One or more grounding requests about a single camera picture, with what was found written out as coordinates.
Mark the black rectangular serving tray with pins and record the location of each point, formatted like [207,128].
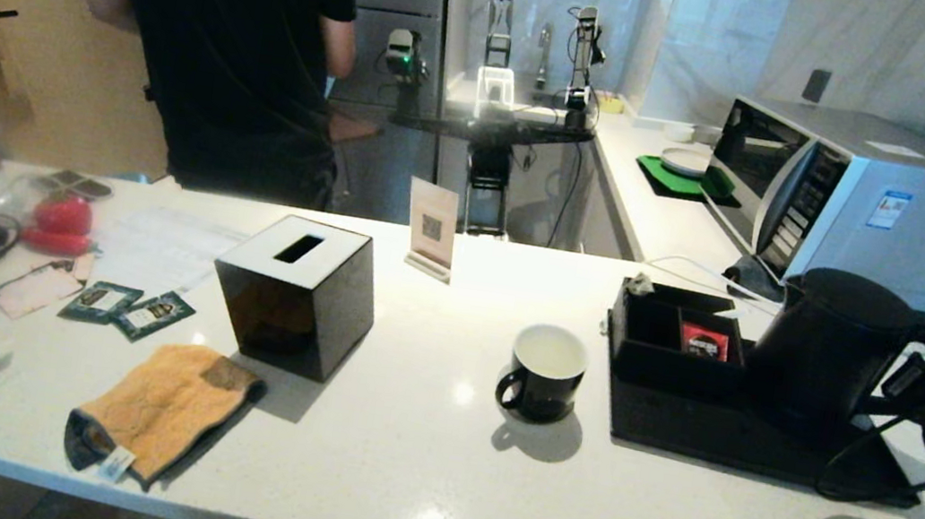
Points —
[674,430]

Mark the white and black mast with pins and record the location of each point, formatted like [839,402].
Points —
[495,88]

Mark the printed white paper sheet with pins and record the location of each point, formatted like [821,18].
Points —
[165,249]

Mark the beige paper packet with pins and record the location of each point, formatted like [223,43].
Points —
[37,290]

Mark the person in black shirt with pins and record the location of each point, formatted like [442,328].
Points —
[231,37]

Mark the small white bowl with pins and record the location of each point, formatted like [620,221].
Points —
[690,134]

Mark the chrome faucet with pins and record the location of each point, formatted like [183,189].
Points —
[543,54]

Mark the black compartment organizer box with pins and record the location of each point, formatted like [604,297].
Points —
[650,345]

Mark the black teleoperation stand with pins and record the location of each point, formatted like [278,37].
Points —
[488,173]

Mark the red toy chili pepper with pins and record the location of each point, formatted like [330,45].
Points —
[57,242]

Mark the green silicone mat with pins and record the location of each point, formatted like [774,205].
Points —
[664,180]

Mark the red coffee sachet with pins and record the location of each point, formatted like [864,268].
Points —
[704,341]

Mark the black electric kettle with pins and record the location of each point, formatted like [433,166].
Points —
[829,356]

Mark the orange microfiber cloth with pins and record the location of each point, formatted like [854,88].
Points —
[161,407]

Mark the black tissue box white top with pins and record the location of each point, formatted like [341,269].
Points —
[293,308]

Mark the dark wall socket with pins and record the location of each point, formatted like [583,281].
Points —
[815,86]

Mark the brown wooden side table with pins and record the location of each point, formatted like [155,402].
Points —
[354,128]

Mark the red toy bell pepper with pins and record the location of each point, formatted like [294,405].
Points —
[64,214]

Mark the silver microwave oven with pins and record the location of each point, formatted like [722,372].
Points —
[887,201]

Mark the beige QR code sign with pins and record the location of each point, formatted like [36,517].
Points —
[431,228]

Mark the dark brown coaster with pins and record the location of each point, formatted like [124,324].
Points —
[79,186]

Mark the black mug white inside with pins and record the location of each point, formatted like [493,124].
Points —
[541,379]

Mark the white plate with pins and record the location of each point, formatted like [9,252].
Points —
[684,162]

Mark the dark green tea sachet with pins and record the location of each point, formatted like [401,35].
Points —
[156,316]
[99,302]

